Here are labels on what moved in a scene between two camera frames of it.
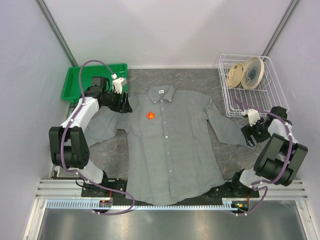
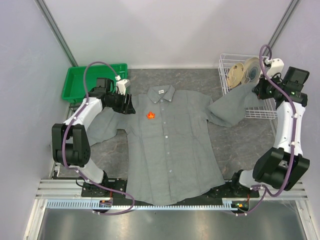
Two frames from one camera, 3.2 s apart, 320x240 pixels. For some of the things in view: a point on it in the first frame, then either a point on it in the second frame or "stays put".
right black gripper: [247, 130] -> [259, 89]
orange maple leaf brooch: [150, 116] stays put
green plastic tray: [71, 91] stays put
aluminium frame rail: [71, 189] stays put
